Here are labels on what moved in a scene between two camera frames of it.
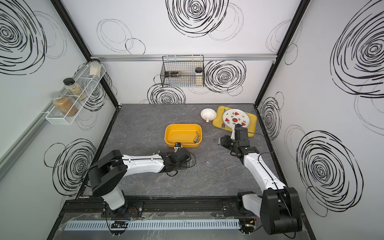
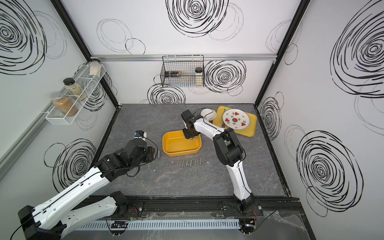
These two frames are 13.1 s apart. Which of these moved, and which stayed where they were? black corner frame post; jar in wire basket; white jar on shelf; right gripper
Moved: right gripper
Stayed: jar in wire basket; white jar on shelf; black corner frame post
